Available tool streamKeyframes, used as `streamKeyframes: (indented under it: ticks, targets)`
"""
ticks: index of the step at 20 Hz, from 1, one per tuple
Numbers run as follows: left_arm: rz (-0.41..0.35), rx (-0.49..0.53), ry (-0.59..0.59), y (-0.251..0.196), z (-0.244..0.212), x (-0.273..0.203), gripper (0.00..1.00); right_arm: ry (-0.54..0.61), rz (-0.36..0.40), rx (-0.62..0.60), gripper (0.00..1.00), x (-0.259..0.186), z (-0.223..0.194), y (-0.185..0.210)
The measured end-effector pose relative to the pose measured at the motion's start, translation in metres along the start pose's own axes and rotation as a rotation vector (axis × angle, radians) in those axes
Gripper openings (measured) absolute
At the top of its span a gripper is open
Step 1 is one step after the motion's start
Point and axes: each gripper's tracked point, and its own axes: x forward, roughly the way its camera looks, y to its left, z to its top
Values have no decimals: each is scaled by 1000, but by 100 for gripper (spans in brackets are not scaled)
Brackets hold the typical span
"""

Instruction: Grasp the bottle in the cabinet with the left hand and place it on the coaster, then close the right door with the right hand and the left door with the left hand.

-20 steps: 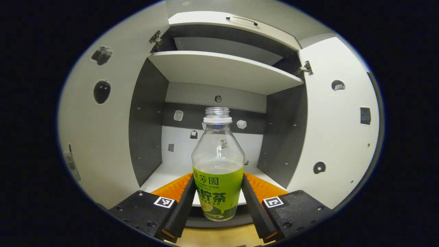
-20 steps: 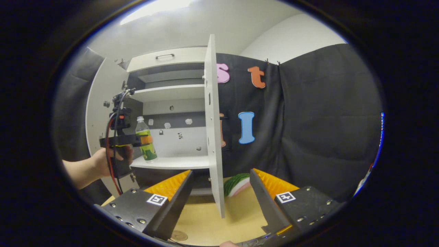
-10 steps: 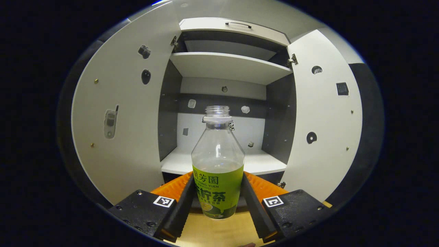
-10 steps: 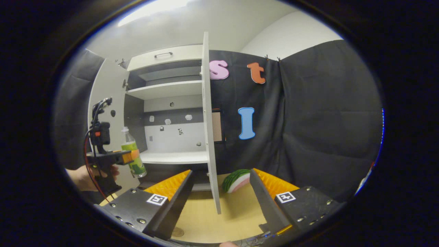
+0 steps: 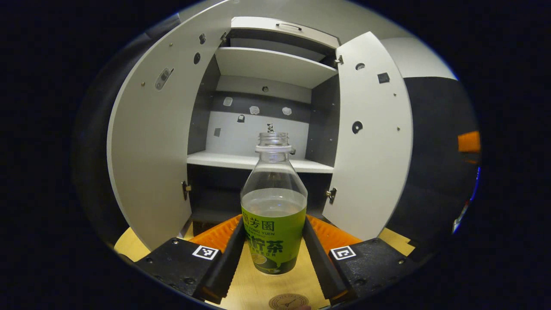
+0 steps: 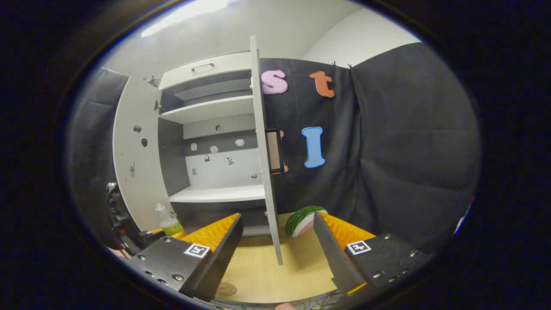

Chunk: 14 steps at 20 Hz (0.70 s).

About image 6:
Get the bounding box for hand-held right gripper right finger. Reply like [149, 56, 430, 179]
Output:
[313, 211, 431, 301]

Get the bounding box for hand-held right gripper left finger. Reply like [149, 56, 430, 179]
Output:
[128, 213, 244, 303]

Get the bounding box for green bottle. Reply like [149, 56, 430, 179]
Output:
[155, 202, 185, 236]

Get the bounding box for white cabinet door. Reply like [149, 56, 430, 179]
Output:
[113, 75, 179, 233]
[250, 35, 284, 265]

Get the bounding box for white grey cabinet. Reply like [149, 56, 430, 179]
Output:
[157, 52, 269, 237]

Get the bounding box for watermelon slice toy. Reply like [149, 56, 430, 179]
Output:
[285, 206, 328, 238]

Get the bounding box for black backdrop cloth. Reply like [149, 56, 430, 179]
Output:
[67, 42, 482, 254]

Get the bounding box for black door handle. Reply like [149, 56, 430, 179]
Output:
[266, 128, 287, 175]

